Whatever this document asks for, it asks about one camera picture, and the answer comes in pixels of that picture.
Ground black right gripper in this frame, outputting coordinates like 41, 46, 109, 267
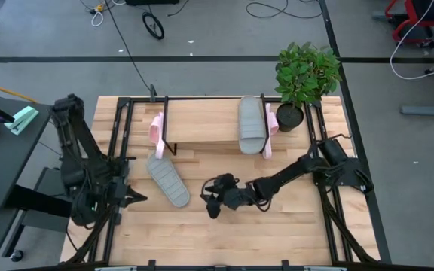
200, 183, 258, 220

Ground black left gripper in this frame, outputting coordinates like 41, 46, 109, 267
105, 175, 148, 227

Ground grey rubber slide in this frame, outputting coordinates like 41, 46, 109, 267
238, 95, 268, 155
145, 151, 191, 209

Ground pink rubber slide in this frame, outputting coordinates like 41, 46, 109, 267
148, 111, 166, 160
263, 102, 280, 160

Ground black office desk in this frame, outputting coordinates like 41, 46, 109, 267
0, 93, 77, 271

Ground mint green stapler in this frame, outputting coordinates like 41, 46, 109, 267
4, 105, 40, 136

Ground green potted plant black pot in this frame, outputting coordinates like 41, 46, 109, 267
274, 41, 343, 133

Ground orange rod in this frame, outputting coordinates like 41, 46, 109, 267
0, 78, 39, 105

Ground red and black cart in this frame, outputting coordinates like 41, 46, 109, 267
384, 0, 434, 49

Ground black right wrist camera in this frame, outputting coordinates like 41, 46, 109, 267
215, 172, 240, 190

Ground wooden shelf black metal frame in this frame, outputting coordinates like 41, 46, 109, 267
162, 93, 270, 156

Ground black aluminium rig frame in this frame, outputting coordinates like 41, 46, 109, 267
64, 93, 391, 271

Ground long black floor cable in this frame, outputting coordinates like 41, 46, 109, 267
103, 0, 154, 95

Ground black coiled cable ring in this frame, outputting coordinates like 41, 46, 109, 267
142, 11, 166, 41

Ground white cable yellow plug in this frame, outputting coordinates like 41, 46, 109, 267
79, 0, 127, 28

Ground black curved floor cable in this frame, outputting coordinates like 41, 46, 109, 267
245, 0, 323, 20

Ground long white floor cable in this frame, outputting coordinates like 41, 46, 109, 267
390, 0, 434, 81

